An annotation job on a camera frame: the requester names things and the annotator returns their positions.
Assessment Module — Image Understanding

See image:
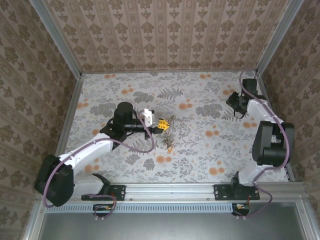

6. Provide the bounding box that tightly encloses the bunch of keys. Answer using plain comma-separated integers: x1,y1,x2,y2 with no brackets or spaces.
159,115,179,151

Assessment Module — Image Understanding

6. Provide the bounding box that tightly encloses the grey metal sheet panel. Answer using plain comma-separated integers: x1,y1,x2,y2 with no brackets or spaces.
39,212,309,240

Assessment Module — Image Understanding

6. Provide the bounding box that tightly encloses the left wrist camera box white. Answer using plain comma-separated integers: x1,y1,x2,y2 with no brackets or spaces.
138,108,156,127

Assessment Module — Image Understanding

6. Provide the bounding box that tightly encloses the aluminium side rail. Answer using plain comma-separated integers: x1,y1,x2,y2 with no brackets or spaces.
256,74,296,182
46,74,85,183

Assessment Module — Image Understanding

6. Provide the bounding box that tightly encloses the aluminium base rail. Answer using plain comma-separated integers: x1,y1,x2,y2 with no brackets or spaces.
37,181,307,202

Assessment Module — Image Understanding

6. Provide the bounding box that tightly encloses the aluminium corner post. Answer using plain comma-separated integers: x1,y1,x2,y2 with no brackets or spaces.
255,0,305,76
28,0,84,78

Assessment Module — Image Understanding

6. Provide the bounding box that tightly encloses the grey slotted cable duct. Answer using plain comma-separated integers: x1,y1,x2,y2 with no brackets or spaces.
46,202,251,214

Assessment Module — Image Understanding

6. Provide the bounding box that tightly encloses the wire connector cluster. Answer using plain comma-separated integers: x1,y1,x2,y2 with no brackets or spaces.
231,202,251,217
93,203,114,217

